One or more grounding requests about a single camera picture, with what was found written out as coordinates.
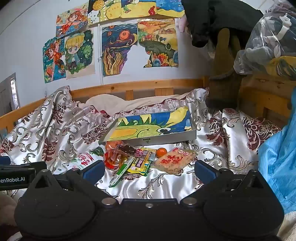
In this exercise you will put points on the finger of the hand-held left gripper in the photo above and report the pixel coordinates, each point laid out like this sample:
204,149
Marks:
4,160
25,166

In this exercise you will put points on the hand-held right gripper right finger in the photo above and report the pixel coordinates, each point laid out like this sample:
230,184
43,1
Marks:
205,173

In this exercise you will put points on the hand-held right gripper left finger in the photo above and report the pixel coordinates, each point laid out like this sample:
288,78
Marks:
92,172

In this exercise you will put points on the white green snack packet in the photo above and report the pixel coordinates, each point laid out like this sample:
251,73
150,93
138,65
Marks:
86,158

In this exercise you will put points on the orange snack packet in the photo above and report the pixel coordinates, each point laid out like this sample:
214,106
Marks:
113,160

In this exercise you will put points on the green sausage stick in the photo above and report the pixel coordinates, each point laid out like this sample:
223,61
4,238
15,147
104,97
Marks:
118,176

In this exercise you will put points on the clear rice cracker packet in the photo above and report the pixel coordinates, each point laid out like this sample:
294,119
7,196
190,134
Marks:
173,162

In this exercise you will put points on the dark brown snack packet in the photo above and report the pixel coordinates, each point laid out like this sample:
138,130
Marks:
126,149

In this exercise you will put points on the yellow snack packet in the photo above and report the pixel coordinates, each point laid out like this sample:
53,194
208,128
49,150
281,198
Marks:
138,168

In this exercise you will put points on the tangerine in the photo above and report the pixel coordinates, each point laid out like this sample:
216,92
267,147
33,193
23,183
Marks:
161,153

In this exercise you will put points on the metal tray with drawing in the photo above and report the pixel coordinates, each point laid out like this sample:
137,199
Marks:
148,125

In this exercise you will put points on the beige fleece cloth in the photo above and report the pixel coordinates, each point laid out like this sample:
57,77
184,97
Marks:
5,208
289,224

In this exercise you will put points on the floral satin blanket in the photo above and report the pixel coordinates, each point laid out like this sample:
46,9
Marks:
57,129

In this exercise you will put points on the window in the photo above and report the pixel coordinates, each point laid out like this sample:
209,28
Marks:
12,88

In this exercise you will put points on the blue cloth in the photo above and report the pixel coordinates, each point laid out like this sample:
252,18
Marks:
277,162

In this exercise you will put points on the wooden footboard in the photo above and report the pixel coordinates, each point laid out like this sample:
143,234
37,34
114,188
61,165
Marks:
261,92

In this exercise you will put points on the pink cloth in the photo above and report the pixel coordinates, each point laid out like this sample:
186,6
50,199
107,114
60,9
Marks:
182,24

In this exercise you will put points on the clear plastic bag of clothes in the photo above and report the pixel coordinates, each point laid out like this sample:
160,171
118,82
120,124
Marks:
266,34

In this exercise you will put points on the black coat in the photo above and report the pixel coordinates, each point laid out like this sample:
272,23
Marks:
219,16

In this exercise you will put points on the wooden bed frame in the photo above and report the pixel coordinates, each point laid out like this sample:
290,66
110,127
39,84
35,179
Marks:
138,84

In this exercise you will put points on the figure with goldfish wall poster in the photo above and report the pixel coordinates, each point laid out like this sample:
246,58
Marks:
53,60

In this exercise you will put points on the blond figure wall poster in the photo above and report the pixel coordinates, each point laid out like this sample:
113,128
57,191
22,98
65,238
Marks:
78,53

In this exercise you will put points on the seaweed swirl wall poster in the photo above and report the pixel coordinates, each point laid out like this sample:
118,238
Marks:
118,48

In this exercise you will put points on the white wall pipe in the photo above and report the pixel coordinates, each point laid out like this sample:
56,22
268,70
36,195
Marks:
100,41

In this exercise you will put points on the hill landscape wall poster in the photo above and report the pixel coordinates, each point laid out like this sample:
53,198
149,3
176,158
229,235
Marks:
159,41

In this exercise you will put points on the swimming figure wall poster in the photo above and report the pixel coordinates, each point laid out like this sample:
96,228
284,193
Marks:
71,20

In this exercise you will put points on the pineapple wall poster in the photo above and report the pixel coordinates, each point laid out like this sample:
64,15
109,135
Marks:
104,11

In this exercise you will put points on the blue jellyfish wall poster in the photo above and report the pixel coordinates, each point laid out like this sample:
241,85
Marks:
170,8

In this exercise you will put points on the yellow beach wall poster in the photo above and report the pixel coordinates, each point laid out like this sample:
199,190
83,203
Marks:
138,9

